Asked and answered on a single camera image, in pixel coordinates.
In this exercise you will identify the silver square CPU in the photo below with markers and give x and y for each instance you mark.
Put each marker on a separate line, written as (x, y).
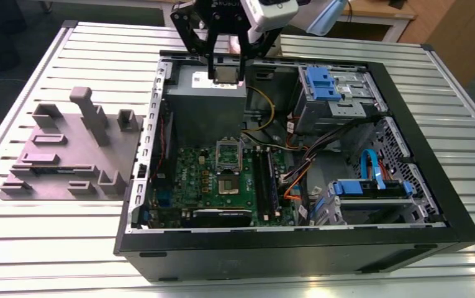
(225, 75)

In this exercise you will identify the grey parts rack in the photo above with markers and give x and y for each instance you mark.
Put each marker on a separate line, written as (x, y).
(75, 149)

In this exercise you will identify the metal drive cage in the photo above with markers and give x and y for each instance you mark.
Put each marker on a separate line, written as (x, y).
(344, 111)

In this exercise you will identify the blue plastic drive latch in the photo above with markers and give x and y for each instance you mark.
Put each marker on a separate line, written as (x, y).
(321, 83)

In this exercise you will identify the brown wooden cabinet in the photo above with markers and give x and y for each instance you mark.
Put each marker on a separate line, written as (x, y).
(460, 31)

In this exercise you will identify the black open PC case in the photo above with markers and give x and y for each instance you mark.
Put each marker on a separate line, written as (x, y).
(261, 257)

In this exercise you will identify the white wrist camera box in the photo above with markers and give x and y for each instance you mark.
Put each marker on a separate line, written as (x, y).
(269, 17)

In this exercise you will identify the RAM stick with gold contacts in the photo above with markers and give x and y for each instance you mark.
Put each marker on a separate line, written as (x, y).
(52, 170)

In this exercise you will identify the grey power supply unit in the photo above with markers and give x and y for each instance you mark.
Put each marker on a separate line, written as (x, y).
(204, 115)

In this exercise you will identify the green motherboard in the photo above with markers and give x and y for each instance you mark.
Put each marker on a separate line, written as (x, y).
(195, 192)

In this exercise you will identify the black RAM slot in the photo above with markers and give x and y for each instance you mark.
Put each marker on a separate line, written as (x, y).
(272, 180)
(259, 180)

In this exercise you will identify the black graphics card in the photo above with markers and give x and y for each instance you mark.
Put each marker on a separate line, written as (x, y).
(220, 217)

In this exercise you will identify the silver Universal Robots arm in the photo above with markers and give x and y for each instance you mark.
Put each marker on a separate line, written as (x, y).
(328, 18)

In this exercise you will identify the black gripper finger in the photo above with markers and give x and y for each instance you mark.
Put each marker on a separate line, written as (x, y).
(187, 34)
(261, 46)

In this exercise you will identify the CPU socket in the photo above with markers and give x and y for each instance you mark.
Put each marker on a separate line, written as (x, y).
(229, 186)

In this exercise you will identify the metal disk bay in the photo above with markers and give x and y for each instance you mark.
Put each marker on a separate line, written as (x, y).
(377, 202)

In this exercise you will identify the hard disk in blue carrier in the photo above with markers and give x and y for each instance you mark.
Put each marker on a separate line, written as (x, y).
(351, 187)

